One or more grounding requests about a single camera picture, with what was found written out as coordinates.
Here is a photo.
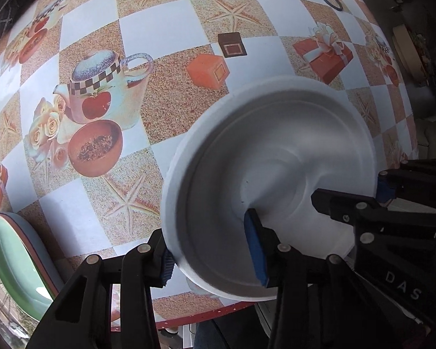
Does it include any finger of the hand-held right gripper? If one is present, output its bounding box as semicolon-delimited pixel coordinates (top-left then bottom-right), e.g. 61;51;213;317
310;188;436;233
377;158;436;211

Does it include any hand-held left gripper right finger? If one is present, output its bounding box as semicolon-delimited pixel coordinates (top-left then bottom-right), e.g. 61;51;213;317
243;208;396;349

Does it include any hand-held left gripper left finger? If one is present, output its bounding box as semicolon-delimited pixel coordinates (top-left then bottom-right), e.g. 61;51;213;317
27;228;176;349

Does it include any white paper bowl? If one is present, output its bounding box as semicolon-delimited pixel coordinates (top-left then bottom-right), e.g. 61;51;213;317
160;76;380;302

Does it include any blue square plate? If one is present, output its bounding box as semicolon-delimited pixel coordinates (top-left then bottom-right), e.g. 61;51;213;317
0;211;66;293

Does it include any pink square plate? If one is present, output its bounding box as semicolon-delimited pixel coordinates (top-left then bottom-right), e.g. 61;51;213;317
0;211;60;299

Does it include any green square plate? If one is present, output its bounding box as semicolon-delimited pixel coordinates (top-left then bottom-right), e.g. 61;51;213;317
0;215;53;317

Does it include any printed checkered tablecloth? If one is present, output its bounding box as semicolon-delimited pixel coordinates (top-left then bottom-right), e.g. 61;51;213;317
0;0;420;330

